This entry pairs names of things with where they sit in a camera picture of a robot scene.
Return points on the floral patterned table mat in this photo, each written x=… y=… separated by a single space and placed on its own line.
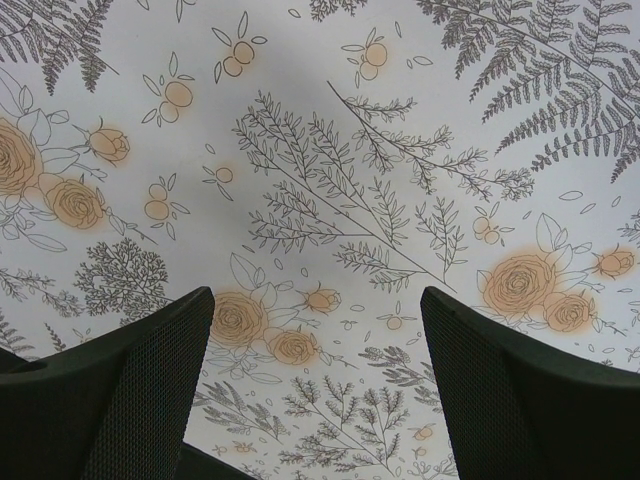
x=317 y=164

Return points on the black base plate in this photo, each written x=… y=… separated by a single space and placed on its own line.
x=194 y=464

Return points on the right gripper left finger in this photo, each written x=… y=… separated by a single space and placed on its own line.
x=115 y=407

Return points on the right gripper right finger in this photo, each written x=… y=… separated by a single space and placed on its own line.
x=517 y=408

